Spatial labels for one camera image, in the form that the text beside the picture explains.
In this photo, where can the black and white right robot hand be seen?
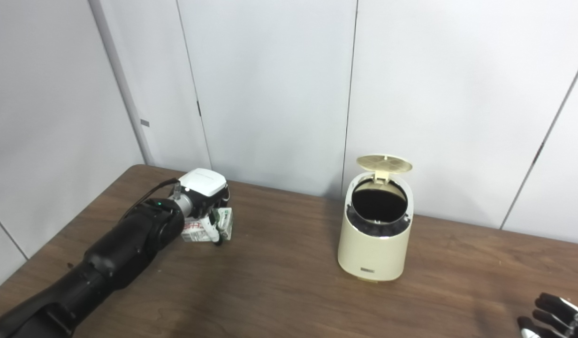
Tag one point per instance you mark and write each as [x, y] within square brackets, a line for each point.
[561, 319]

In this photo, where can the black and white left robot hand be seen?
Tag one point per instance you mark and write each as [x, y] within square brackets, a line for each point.
[204, 185]

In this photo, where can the small white green milk carton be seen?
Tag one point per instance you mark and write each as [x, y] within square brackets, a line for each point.
[195, 231]

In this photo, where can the round cream bin lid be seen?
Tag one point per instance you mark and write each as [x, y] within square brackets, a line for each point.
[384, 163]

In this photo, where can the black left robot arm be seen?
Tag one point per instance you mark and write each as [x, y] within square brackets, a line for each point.
[110, 258]

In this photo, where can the cream-colored bin body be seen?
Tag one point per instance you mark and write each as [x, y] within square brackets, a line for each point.
[373, 253]

